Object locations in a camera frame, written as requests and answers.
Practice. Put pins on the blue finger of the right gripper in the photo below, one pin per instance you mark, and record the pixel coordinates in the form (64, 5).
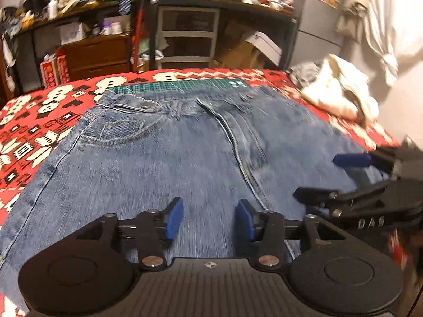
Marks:
(381, 159)

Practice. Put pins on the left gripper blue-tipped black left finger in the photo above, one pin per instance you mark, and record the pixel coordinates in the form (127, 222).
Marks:
(155, 228)

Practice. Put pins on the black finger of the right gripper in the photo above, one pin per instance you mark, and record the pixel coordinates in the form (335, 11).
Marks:
(338, 203)

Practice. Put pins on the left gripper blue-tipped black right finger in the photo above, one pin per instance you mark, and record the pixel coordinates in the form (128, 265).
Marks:
(261, 235)

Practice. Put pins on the blue denim jeans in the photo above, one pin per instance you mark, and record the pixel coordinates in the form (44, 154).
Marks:
(212, 148)

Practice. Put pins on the cream white garment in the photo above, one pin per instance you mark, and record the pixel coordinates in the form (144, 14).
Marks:
(343, 91)

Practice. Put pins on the grey crumpled garment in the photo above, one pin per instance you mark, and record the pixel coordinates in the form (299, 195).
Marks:
(304, 73)

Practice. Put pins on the white tied curtain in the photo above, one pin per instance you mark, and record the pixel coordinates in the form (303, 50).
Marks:
(393, 30)

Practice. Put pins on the green cutting mat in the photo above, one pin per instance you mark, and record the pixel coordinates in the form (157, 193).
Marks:
(180, 86)

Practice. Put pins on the red patterned bed cover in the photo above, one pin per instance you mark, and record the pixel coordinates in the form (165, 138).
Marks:
(33, 125)

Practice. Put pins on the white open shoe box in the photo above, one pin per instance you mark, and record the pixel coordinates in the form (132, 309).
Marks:
(265, 45)

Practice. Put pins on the grey refrigerator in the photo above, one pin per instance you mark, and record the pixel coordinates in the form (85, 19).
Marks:
(315, 35)

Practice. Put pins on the brown wooden drawer cabinet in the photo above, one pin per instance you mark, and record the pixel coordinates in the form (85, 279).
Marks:
(98, 56)

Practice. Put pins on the right red white carton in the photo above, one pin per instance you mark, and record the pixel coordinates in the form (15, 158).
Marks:
(62, 67)

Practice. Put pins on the red white carton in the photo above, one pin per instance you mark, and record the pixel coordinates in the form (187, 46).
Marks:
(48, 68)
(62, 67)

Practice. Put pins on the left red white carton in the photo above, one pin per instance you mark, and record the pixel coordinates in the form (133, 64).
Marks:
(48, 68)

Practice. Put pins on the white plastic drawer unit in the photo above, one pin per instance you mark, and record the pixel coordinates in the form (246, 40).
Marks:
(187, 37)

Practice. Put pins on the white cardboard box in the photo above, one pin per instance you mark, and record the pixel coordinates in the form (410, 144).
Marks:
(70, 33)

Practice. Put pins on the black metal desk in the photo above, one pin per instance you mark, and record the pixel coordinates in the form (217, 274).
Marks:
(235, 19)

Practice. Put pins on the white pump bottle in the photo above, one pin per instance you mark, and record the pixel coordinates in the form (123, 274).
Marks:
(52, 9)

